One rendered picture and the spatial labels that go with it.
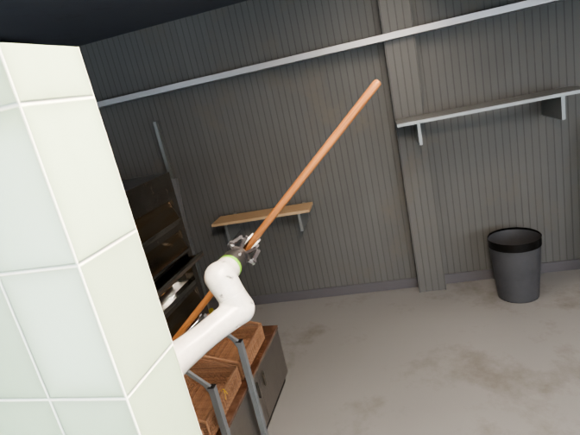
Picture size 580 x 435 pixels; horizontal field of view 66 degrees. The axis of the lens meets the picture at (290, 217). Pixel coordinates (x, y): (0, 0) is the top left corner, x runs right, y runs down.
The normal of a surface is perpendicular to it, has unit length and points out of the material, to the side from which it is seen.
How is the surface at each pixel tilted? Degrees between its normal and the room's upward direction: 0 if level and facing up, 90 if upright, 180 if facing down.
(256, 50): 90
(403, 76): 90
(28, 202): 90
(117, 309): 90
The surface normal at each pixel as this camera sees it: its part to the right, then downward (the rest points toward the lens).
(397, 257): -0.17, 0.30
